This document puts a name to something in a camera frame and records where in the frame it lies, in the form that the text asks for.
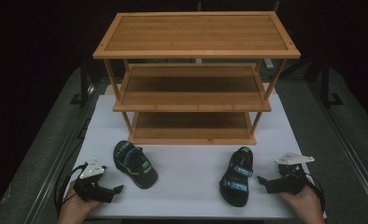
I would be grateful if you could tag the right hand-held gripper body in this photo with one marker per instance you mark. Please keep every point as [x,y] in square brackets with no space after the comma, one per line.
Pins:
[292,182]

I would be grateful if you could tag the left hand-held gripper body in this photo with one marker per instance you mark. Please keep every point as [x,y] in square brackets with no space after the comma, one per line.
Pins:
[90,188]

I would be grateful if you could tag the black sandal with green mark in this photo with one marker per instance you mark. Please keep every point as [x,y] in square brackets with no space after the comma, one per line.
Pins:
[135,166]

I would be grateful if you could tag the three-tier wooden shoe rack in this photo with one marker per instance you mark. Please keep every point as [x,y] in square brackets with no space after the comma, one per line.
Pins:
[194,34]

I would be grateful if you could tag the person's left hand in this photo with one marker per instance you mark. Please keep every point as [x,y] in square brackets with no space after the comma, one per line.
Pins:
[74,210]

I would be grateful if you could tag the person's right hand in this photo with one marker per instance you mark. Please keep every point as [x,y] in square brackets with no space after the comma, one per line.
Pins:
[306,207]

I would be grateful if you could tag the light wooden board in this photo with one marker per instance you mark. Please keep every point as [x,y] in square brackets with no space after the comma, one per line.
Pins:
[110,90]

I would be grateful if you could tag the black metal stand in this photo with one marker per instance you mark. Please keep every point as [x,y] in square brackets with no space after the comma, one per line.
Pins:
[84,84]
[326,84]

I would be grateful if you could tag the small white block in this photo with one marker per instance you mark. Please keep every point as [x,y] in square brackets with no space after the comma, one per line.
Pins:
[269,63]

